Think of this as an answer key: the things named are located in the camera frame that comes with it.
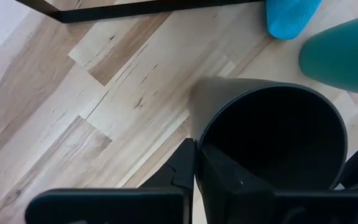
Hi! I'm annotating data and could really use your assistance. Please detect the wooden shelf with black frame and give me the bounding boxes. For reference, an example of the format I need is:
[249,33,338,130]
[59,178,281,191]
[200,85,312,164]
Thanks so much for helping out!
[14,0,265,24]

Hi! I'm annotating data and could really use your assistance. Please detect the blue cloth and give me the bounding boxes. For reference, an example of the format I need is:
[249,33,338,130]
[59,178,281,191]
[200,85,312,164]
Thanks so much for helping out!
[265,0,323,40]

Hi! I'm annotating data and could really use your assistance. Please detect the dark green plastic cup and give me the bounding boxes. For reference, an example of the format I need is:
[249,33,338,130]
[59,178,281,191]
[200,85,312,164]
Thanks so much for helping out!
[298,15,358,97]

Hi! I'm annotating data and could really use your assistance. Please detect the black plastic cup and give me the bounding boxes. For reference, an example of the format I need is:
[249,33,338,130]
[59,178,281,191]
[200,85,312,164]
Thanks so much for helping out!
[188,77,349,191]

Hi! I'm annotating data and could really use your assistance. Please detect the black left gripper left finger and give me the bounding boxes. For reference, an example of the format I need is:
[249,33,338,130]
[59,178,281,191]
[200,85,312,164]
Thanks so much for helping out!
[140,138,196,195]

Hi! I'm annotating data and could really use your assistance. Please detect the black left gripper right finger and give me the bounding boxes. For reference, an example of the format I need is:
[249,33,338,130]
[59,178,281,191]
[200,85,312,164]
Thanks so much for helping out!
[197,142,276,224]

